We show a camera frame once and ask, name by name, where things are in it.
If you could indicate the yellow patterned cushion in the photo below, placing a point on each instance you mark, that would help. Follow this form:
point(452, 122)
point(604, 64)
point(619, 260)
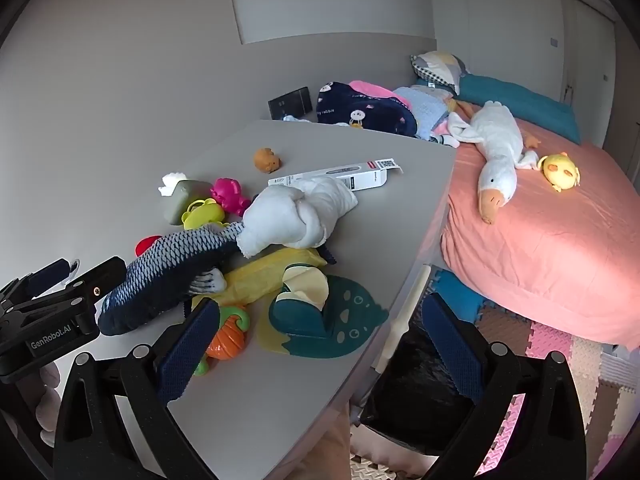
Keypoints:
point(462, 108)

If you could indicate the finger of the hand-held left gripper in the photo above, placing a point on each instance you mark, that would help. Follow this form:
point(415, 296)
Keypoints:
point(50, 272)
point(105, 272)

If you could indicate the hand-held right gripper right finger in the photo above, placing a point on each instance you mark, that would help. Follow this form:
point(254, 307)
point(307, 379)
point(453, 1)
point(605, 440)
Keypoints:
point(450, 350)

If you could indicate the yellow cloth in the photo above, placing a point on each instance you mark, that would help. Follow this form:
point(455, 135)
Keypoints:
point(265, 272)

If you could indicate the blue fish plush toy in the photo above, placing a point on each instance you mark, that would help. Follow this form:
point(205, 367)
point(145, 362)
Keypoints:
point(160, 275)

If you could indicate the person's leg beige pants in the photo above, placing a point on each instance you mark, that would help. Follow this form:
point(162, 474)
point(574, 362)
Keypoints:
point(325, 450)

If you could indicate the white carton box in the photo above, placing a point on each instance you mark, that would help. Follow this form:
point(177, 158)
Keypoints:
point(365, 172)

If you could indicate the white goose plush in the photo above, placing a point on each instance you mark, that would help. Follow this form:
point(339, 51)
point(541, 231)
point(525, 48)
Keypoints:
point(495, 160)

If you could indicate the small brown plush toy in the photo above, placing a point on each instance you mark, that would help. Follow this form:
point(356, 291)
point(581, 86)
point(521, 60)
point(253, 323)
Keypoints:
point(266, 161)

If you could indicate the person's left hand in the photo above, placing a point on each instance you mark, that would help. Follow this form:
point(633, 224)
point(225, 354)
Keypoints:
point(47, 395)

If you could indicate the grey bedside cabinet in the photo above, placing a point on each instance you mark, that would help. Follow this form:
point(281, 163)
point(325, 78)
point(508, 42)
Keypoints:
point(280, 400)

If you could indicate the black box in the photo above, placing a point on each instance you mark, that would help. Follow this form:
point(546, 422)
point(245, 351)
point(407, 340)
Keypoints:
point(290, 102)

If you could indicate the light blue blanket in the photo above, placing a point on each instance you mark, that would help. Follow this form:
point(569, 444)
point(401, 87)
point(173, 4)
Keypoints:
point(425, 110)

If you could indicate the green plastic toy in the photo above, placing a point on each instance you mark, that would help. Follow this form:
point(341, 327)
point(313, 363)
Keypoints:
point(201, 367)

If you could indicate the pink blanket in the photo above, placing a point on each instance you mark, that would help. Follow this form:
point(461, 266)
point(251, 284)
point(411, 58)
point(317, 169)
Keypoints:
point(370, 89)

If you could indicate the red plastic toy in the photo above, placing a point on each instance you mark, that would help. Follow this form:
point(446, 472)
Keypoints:
point(145, 245)

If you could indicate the teal pillow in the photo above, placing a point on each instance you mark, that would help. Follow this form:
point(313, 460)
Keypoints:
point(520, 100)

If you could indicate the small white cloth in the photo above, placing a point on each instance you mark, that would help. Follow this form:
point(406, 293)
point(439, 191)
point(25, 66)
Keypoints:
point(292, 118)

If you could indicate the patchwork pillow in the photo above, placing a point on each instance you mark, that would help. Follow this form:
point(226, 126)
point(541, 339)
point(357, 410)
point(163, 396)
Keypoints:
point(440, 67)

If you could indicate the black lined bin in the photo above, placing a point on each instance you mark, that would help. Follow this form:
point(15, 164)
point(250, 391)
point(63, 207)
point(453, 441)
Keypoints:
point(415, 390)

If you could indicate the pink plastic toy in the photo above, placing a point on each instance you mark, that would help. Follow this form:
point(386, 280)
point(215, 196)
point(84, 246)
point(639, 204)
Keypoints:
point(227, 192)

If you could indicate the white door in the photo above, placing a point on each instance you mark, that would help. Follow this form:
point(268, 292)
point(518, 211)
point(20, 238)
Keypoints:
point(585, 45)

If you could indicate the grey tissue box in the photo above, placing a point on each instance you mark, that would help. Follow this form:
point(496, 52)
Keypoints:
point(180, 200)

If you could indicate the yellow-green plastic toy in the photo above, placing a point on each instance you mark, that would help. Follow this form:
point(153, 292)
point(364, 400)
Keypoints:
point(202, 215)

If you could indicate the bed with pink sheet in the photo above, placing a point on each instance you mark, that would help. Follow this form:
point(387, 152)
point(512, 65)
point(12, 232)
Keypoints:
point(550, 250)

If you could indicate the white printed cloth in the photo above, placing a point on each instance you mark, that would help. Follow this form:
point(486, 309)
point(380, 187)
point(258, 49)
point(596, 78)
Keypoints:
point(445, 139)

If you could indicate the navy printed blanket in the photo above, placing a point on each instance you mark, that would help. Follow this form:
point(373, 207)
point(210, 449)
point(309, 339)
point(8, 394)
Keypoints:
point(360, 105)

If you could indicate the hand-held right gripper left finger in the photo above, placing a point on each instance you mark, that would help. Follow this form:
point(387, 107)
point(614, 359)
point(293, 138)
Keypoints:
point(192, 350)

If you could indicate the yellow chick plush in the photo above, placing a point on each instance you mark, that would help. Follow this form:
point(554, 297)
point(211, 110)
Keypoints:
point(560, 172)

